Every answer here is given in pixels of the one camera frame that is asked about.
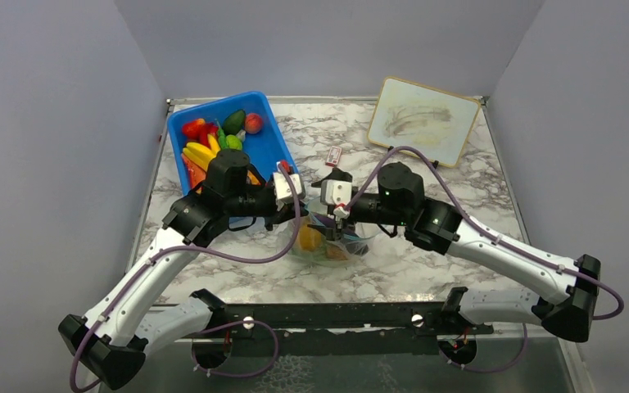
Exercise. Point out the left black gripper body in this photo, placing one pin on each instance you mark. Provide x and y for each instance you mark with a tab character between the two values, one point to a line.
278	215

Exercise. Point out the brown toy kiwi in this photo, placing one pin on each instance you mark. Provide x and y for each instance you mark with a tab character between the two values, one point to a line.
336	253

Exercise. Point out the orange toy carrot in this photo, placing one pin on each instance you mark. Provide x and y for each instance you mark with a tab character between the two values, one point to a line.
195	173

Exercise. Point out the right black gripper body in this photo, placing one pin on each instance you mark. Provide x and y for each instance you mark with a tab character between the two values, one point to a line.
336	232

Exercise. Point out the orange toy lemon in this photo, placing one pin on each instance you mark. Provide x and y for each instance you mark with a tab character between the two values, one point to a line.
309	239

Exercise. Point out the blue plastic bin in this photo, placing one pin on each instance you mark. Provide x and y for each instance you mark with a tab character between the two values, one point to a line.
265	148

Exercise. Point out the clear zip top bag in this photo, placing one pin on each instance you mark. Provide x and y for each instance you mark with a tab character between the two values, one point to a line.
357	246

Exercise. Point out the red toy bell pepper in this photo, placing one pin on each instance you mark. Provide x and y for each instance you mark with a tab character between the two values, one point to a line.
199	130

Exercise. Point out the yellow toy banana bunch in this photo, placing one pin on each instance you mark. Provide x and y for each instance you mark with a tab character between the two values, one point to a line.
202	153

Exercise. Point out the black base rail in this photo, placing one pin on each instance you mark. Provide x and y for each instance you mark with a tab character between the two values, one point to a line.
321	329

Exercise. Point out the green toy avocado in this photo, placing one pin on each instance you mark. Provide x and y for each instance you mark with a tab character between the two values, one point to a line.
234	123

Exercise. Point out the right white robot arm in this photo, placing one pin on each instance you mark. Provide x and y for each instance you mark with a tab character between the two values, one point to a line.
558	293

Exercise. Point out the small red white box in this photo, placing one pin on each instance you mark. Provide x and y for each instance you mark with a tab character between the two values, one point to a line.
333	157

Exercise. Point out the green toy lettuce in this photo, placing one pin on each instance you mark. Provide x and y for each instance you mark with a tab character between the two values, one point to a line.
319	257

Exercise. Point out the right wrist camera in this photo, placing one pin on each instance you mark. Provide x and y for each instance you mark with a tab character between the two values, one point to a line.
335	194

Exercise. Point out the small whiteboard with wooden frame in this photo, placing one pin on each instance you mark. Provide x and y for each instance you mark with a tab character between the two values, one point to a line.
433	121

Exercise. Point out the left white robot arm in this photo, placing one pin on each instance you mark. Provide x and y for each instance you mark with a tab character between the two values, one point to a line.
111	341

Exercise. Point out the light green toy cabbage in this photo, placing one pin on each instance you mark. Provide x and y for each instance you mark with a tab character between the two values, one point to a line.
233	142

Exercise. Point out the green toy chili pepper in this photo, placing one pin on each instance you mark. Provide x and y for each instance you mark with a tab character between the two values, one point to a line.
221	136

